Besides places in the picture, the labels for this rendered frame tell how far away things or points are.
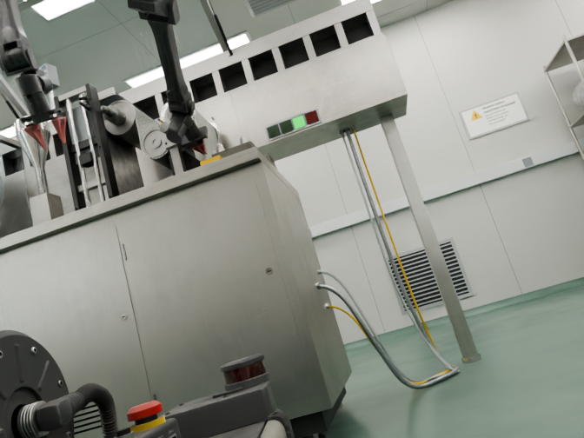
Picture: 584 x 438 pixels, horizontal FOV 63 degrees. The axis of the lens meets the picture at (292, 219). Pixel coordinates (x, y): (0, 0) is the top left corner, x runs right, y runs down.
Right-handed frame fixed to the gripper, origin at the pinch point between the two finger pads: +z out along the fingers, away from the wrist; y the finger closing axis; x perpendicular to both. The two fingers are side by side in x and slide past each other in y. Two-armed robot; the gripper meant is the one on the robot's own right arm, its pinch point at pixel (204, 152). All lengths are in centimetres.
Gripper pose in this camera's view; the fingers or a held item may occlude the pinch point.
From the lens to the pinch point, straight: 188.7
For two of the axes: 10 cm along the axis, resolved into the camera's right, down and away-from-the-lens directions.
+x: -1.3, -7.4, 6.6
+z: 3.2, 6.0, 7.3
